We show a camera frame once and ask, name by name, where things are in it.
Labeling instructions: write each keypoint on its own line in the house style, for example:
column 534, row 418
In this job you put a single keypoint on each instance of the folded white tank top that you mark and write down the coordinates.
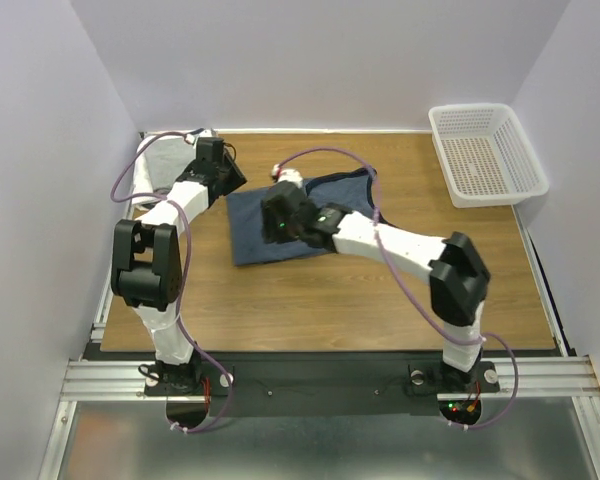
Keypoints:
column 142, row 183

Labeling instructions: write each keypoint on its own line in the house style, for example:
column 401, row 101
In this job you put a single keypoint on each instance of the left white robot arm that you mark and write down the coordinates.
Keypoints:
column 151, row 256

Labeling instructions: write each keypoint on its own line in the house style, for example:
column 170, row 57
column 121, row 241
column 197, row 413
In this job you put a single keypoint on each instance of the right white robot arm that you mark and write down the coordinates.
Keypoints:
column 445, row 279

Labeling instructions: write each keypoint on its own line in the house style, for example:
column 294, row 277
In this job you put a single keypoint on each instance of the folded grey tank top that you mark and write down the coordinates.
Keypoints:
column 166, row 160

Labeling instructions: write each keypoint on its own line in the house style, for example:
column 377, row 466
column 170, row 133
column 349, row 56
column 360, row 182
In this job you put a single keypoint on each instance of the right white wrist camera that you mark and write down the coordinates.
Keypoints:
column 280, row 173

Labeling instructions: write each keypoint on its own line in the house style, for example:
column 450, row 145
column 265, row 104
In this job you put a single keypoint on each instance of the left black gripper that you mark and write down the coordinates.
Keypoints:
column 238, row 178

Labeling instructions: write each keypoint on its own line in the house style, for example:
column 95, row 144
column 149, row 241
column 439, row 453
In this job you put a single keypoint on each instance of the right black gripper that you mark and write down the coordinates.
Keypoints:
column 269, row 220

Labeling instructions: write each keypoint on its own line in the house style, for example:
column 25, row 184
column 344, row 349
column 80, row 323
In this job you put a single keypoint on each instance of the white plastic basket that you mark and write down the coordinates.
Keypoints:
column 485, row 155

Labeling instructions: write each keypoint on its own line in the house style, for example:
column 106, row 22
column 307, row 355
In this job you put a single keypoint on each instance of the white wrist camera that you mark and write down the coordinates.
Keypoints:
column 192, row 137
column 280, row 173

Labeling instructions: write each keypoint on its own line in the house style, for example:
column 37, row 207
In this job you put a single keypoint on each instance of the aluminium frame rail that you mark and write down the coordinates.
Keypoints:
column 104, row 381

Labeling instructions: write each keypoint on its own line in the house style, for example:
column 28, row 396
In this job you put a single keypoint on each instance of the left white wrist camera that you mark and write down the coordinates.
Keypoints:
column 192, row 137

